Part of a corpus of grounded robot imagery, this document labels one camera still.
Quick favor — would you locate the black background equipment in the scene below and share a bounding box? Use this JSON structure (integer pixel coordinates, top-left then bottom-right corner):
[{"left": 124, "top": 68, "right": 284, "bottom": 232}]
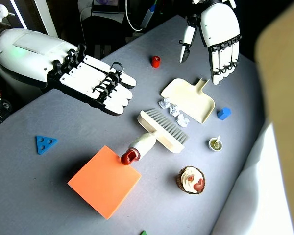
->
[{"left": 78, "top": 0, "right": 128, "bottom": 59}]

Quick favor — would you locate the cream plastic dustpan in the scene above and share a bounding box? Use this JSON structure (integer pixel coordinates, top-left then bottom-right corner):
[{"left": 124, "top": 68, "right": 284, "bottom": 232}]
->
[{"left": 160, "top": 77, "right": 216, "bottom": 125}]

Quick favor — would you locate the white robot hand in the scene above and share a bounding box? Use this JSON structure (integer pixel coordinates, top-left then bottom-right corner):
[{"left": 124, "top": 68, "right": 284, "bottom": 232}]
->
[
  {"left": 178, "top": 1, "right": 243, "bottom": 86},
  {"left": 0, "top": 27, "right": 137, "bottom": 117}
]

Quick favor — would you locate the bright light strip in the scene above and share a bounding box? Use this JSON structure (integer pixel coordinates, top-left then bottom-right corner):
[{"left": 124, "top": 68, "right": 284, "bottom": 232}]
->
[{"left": 9, "top": 0, "right": 28, "bottom": 30}]

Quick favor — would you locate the white paper ball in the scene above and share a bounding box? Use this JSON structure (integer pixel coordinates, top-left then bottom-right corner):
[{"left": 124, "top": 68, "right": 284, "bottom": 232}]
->
[
  {"left": 158, "top": 97, "right": 172, "bottom": 110},
  {"left": 175, "top": 113, "right": 190, "bottom": 128},
  {"left": 168, "top": 104, "right": 182, "bottom": 118}
]

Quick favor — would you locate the grey table cloth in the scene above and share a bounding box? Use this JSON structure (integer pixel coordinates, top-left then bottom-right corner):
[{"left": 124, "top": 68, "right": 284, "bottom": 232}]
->
[{"left": 0, "top": 14, "right": 272, "bottom": 235}]

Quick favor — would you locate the blurred tan panel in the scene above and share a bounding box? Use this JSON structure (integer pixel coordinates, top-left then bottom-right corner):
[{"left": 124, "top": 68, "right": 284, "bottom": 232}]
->
[{"left": 256, "top": 0, "right": 294, "bottom": 235}]

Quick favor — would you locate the black wrist camera white bracket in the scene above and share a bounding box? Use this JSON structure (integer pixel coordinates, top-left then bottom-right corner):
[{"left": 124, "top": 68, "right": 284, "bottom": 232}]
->
[{"left": 0, "top": 63, "right": 13, "bottom": 127}]

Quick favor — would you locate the grey plug with blue tip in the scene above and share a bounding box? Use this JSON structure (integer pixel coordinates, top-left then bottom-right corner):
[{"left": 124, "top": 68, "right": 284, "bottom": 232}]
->
[{"left": 140, "top": 0, "right": 160, "bottom": 29}]

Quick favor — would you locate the blue triangle with three holes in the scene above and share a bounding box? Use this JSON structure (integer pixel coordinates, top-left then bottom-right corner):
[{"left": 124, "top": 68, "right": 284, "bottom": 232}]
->
[{"left": 35, "top": 135, "right": 58, "bottom": 155}]

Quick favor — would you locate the orange box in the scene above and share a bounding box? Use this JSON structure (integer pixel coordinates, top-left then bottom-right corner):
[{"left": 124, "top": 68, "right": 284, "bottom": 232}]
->
[{"left": 67, "top": 145, "right": 142, "bottom": 220}]

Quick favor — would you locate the white upright post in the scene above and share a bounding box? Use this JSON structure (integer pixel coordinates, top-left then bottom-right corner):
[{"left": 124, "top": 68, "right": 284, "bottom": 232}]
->
[{"left": 34, "top": 0, "right": 59, "bottom": 38}]

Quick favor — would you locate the blue hexagonal block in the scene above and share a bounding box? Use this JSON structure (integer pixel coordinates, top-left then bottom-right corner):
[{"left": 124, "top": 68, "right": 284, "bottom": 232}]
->
[{"left": 217, "top": 107, "right": 232, "bottom": 120}]

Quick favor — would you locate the cream hand broom red-tipped handle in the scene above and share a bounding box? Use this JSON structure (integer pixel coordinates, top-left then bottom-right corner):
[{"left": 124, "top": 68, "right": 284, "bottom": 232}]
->
[{"left": 120, "top": 108, "right": 189, "bottom": 166}]

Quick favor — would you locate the toy cupcake with cream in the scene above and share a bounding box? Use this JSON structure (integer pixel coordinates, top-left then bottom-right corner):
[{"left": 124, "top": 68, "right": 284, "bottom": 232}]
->
[{"left": 175, "top": 165, "right": 206, "bottom": 195}]

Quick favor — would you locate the white cable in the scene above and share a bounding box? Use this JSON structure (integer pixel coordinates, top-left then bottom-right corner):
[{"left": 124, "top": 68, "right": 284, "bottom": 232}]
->
[{"left": 124, "top": 0, "right": 144, "bottom": 32}]

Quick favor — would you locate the small cup green filling spoon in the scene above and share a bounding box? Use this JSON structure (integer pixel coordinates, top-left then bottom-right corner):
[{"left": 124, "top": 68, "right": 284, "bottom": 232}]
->
[{"left": 208, "top": 135, "right": 223, "bottom": 152}]

